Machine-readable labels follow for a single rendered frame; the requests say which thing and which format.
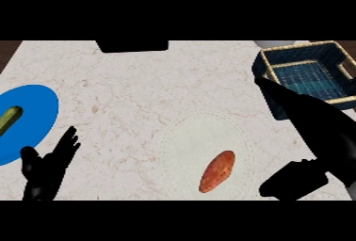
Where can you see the white oval placemat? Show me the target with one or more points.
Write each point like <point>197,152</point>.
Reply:
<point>209,147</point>

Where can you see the orange sweet potato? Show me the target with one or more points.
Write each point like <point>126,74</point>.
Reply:
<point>218,171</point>

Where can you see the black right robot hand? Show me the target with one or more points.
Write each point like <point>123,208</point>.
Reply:
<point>315,125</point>

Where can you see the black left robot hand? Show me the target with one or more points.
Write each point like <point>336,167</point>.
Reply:
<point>44,175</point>

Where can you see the blue round plate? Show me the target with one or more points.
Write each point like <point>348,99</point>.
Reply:
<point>33,119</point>

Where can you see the pale grey round object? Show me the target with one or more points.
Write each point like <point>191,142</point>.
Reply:
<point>274,43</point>

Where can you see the dark blue wicker basket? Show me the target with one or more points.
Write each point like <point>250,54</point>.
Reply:
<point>307,75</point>

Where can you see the black appliance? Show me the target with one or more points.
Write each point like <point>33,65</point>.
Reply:
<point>134,45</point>

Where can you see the green cucumber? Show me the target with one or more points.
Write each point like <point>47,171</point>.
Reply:
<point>10,118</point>

